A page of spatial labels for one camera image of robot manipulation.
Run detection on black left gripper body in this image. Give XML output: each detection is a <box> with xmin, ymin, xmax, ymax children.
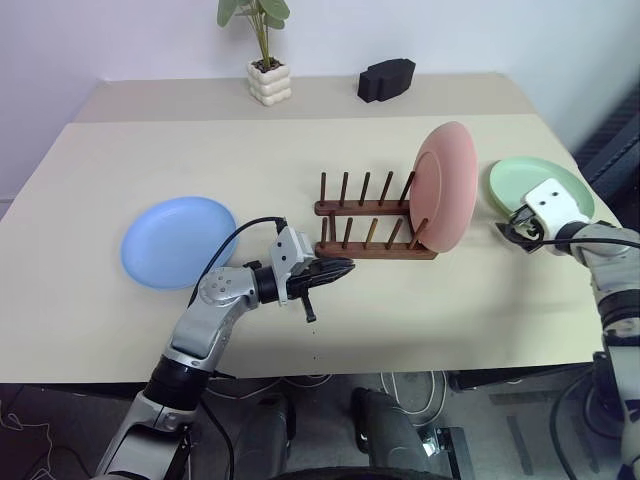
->
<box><xmin>285</xmin><ymin>259</ymin><xmax>325</xmax><ymax>324</ymax></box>

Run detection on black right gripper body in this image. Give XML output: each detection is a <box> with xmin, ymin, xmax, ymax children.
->
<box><xmin>509</xmin><ymin>207</ymin><xmax>546</xmax><ymax>252</ymax></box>

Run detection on wooden dish rack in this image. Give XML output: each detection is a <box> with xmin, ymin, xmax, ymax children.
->
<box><xmin>313</xmin><ymin>171</ymin><xmax>439</xmax><ymax>262</ymax></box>

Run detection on green plate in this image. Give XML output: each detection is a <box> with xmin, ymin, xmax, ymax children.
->
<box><xmin>488</xmin><ymin>156</ymin><xmax>596</xmax><ymax>222</ymax></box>

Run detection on pink plate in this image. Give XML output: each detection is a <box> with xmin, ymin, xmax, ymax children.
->
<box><xmin>407</xmin><ymin>121</ymin><xmax>477</xmax><ymax>255</ymax></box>

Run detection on blue plate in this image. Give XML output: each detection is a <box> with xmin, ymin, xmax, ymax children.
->
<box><xmin>121</xmin><ymin>195</ymin><xmax>240</xmax><ymax>292</ymax></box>

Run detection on dark rounded shape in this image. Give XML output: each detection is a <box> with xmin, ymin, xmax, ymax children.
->
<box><xmin>349</xmin><ymin>387</ymin><xmax>437</xmax><ymax>474</ymax></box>
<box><xmin>233</xmin><ymin>393</ymin><xmax>297</xmax><ymax>476</ymax></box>

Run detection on black foam block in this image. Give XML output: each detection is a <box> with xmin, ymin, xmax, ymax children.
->
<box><xmin>357</xmin><ymin>58</ymin><xmax>416</xmax><ymax>104</ymax></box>

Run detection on white bubbled plant pot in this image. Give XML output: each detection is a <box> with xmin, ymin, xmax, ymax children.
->
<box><xmin>246</xmin><ymin>58</ymin><xmax>293</xmax><ymax>108</ymax></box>

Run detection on green leafy plant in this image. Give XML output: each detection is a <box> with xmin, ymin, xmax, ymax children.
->
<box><xmin>216</xmin><ymin>0</ymin><xmax>291</xmax><ymax>70</ymax></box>

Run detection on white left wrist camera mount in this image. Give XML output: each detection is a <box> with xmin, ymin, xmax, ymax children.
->
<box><xmin>269</xmin><ymin>227</ymin><xmax>317</xmax><ymax>307</ymax></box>

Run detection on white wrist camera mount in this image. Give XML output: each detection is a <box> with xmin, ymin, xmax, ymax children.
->
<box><xmin>522</xmin><ymin>178</ymin><xmax>591</xmax><ymax>241</ymax></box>
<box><xmin>269</xmin><ymin>227</ymin><xmax>317</xmax><ymax>307</ymax></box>

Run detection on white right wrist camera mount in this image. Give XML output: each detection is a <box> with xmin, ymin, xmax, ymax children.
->
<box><xmin>522</xmin><ymin>178</ymin><xmax>591</xmax><ymax>241</ymax></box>

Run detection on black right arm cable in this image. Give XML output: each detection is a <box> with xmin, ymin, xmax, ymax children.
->
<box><xmin>529</xmin><ymin>232</ymin><xmax>640</xmax><ymax>250</ymax></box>

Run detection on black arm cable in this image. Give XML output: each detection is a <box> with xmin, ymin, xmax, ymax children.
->
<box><xmin>529</xmin><ymin>232</ymin><xmax>640</xmax><ymax>250</ymax></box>
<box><xmin>187</xmin><ymin>215</ymin><xmax>289</xmax><ymax>311</ymax></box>

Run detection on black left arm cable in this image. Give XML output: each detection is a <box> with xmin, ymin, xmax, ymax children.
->
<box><xmin>187</xmin><ymin>215</ymin><xmax>289</xmax><ymax>311</ymax></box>

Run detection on white floor cable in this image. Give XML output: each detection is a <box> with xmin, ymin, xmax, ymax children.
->
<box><xmin>378</xmin><ymin>370</ymin><xmax>442</xmax><ymax>417</ymax></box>

